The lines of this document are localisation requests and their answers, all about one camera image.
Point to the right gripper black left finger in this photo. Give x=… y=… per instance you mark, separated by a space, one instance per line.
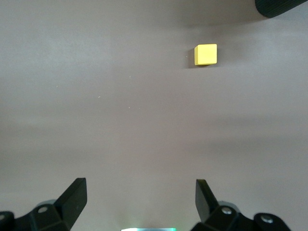
x=67 y=207

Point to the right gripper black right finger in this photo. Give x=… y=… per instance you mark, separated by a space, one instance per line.
x=209 y=211

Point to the yellow block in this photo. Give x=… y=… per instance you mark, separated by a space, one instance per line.
x=205 y=55

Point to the black ribbed cylinder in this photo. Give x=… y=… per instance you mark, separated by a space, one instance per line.
x=281 y=7

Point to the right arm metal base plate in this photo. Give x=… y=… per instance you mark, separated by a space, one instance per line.
x=148 y=229

